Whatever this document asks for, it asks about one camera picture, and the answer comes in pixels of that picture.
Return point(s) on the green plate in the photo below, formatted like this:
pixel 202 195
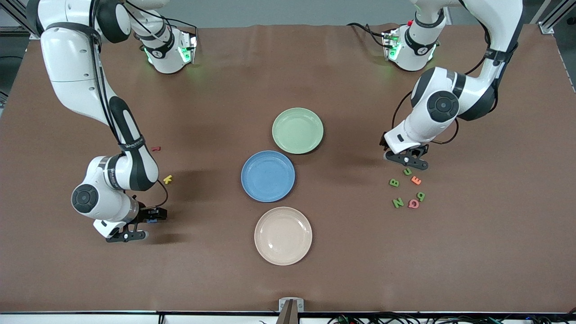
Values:
pixel 297 130

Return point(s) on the green foam letter P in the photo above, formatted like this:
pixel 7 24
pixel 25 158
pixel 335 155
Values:
pixel 423 196

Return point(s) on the green foam letter B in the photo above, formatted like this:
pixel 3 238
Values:
pixel 394 182

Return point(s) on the brown table cover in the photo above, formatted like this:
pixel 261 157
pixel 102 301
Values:
pixel 360 270

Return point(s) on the beige plate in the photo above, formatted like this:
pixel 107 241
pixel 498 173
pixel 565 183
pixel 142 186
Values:
pixel 283 236

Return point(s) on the green foam letter N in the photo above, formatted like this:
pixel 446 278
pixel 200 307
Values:
pixel 398 203

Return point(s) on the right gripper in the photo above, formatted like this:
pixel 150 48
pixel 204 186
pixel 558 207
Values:
pixel 146 214

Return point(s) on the red foam letter Q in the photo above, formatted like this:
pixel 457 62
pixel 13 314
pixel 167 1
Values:
pixel 409 204

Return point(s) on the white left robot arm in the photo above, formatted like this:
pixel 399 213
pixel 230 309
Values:
pixel 477 90

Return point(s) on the yellow foam letter K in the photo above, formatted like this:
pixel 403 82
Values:
pixel 167 180

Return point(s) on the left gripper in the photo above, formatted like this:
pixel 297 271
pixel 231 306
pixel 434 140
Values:
pixel 383 141

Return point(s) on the blue plate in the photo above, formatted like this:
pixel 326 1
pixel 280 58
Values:
pixel 267 176

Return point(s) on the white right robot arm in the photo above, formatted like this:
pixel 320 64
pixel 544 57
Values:
pixel 67 58

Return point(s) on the orange foam letter E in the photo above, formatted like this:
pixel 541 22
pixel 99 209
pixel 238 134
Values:
pixel 416 180

